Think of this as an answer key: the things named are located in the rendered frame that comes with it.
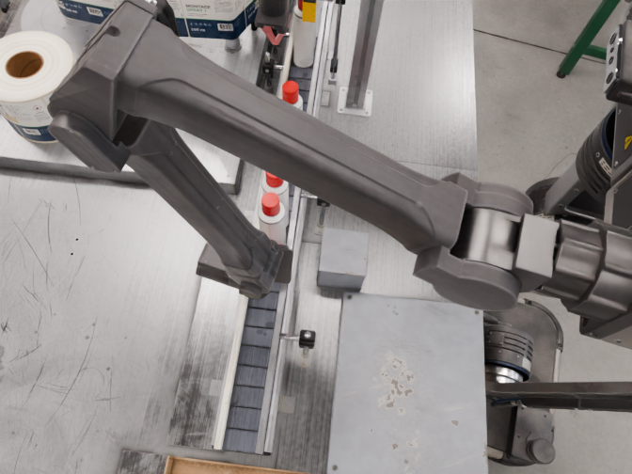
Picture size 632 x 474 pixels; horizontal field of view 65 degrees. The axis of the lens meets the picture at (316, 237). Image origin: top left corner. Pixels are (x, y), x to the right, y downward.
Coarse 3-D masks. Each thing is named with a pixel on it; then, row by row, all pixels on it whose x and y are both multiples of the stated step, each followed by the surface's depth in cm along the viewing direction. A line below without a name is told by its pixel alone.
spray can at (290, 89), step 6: (288, 84) 100; (294, 84) 100; (282, 90) 100; (288, 90) 99; (294, 90) 99; (282, 96) 102; (288, 96) 100; (294, 96) 100; (300, 96) 104; (288, 102) 102; (294, 102) 102; (300, 102) 103; (300, 108) 104
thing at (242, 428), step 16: (288, 80) 127; (304, 80) 127; (304, 96) 125; (272, 288) 103; (256, 304) 102; (272, 304) 102; (256, 320) 100; (272, 320) 100; (256, 336) 99; (272, 336) 99; (240, 352) 97; (256, 352) 97; (240, 368) 96; (256, 368) 96; (240, 384) 95; (256, 384) 95; (240, 400) 94; (256, 400) 94; (240, 416) 92; (256, 416) 92; (240, 432) 91; (256, 432) 91; (224, 448) 90; (240, 448) 90
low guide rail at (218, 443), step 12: (288, 48) 127; (288, 60) 125; (288, 72) 125; (240, 312) 97; (240, 324) 96; (240, 336) 95; (228, 372) 92; (228, 384) 91; (228, 396) 90; (228, 408) 90; (216, 432) 88; (216, 444) 87
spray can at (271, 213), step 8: (272, 192) 89; (264, 200) 88; (272, 200) 89; (264, 208) 89; (272, 208) 88; (280, 208) 92; (264, 216) 91; (272, 216) 91; (280, 216) 92; (264, 224) 92; (272, 224) 92; (280, 224) 93; (272, 232) 95; (280, 232) 97; (280, 240) 100
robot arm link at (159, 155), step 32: (64, 128) 41; (96, 128) 43; (128, 128) 47; (160, 128) 49; (96, 160) 45; (128, 160) 50; (160, 160) 50; (192, 160) 54; (160, 192) 56; (192, 192) 55; (224, 192) 61; (192, 224) 62; (224, 224) 62; (224, 256) 70; (256, 256) 70
